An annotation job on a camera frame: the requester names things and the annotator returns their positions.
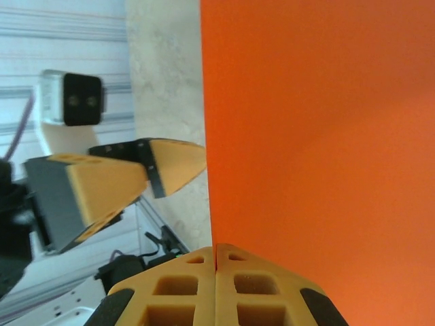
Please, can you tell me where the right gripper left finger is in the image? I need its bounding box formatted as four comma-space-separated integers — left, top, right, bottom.
88, 244, 217, 326

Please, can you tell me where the long aluminium base rail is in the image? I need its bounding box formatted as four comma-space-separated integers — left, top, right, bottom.
0, 196, 191, 326

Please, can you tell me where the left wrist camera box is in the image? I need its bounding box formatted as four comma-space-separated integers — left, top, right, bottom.
39, 69, 110, 127

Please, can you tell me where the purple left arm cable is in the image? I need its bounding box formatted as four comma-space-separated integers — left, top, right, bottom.
5, 93, 37, 159

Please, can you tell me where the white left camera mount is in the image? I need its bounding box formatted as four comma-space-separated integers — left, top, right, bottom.
39, 120, 100, 161

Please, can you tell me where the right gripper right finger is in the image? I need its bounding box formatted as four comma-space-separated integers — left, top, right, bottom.
215, 242, 348, 326

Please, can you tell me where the corrugated translucent side panel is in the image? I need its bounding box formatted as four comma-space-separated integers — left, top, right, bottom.
0, 0, 137, 211

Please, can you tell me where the small controller board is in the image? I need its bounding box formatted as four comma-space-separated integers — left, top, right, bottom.
159, 224, 191, 259

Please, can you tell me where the orange paper sheet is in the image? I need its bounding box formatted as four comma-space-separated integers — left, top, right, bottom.
199, 0, 435, 326

